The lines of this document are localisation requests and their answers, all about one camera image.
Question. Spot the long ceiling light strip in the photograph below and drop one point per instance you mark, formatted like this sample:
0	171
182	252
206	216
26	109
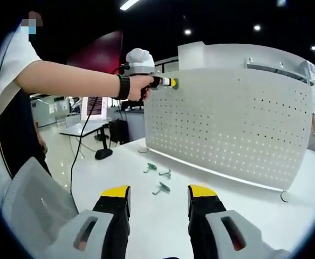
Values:
129	4

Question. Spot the person's left hand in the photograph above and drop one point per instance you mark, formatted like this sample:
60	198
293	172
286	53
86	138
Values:
138	86

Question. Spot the large dark red screen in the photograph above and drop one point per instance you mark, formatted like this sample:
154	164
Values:
101	51

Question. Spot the black wristband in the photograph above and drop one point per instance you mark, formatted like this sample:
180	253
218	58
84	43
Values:
123	86

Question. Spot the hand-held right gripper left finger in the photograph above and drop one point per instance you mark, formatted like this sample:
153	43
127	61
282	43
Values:
111	221

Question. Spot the person's dark garment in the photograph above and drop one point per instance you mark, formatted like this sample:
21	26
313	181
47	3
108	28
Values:
20	135

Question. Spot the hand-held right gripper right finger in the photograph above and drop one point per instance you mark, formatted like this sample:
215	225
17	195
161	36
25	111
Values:
206	224

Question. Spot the grey metal shelf rack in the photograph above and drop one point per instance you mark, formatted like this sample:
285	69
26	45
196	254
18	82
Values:
268	67

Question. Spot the white laptop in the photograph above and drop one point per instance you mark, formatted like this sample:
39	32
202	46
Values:
92	106

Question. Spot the white side table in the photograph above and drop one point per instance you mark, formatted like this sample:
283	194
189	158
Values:
76	129

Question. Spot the white perforated mounting plate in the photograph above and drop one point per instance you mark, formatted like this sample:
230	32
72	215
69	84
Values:
227	129

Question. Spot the white mesh office chair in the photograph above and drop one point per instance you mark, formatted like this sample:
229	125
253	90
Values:
38	194

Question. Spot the black computer tower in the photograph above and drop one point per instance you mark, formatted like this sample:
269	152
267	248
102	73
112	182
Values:
118	132

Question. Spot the person's white shirt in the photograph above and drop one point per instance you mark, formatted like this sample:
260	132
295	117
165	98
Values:
14	62

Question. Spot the black computer mouse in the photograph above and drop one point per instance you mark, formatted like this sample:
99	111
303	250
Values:
103	154

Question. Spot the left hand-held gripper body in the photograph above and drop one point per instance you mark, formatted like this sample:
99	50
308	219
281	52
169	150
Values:
141	60

